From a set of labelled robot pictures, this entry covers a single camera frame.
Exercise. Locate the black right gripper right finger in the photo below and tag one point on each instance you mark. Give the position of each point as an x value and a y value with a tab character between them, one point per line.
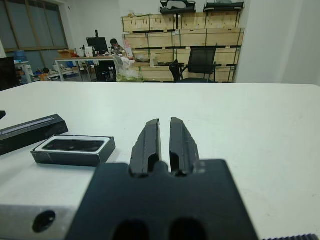
182	150

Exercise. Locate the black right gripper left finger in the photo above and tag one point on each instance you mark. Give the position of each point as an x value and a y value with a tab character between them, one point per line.
146	150

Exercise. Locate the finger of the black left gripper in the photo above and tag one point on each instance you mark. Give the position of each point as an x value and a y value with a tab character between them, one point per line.
2	114

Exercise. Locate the black box lid with print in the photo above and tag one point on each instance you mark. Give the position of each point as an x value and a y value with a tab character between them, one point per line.
37	130

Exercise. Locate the black box base white insert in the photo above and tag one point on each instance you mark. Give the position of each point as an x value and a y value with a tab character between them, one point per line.
75	160

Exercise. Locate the brown cardboard box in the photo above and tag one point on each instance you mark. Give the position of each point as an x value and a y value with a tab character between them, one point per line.
66	53

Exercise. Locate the black flat panel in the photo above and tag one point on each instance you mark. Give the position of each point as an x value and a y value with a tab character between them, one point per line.
7	75

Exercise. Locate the white water dispenser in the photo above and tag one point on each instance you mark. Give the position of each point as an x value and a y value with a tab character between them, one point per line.
23	72

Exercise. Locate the blue water bottle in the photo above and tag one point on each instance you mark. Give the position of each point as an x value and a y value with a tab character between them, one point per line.
21	56

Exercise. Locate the yellow-green plastic bag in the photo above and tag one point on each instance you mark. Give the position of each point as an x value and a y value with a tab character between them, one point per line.
127	78

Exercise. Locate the white plastic bag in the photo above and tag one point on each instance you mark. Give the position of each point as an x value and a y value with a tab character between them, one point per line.
125	66

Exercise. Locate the black computer tower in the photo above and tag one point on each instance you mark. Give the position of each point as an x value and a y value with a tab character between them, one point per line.
105	71

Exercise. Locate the black mesh office chair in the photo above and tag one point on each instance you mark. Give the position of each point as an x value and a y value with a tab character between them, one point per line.
201	57

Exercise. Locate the pink white carton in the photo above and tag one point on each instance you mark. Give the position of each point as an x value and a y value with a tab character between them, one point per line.
128	50

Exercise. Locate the seated person at desk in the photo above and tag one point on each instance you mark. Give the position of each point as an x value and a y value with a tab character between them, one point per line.
116	47

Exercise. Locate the white carton with red print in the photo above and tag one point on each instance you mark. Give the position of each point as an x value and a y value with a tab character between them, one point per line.
88	51

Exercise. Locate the wooden crate stack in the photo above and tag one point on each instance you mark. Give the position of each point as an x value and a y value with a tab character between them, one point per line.
162	37

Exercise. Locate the black computer monitor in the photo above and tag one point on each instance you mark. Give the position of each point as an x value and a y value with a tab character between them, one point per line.
97	43

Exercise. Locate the black case with white pad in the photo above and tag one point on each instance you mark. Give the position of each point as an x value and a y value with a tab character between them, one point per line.
177	7

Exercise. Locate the flat black case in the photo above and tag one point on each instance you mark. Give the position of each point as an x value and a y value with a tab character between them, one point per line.
222	8

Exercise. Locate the brown frame window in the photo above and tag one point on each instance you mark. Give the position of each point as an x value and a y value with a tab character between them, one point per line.
32	25

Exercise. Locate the white frame wooden desk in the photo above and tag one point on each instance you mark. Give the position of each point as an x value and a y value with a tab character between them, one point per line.
82	58

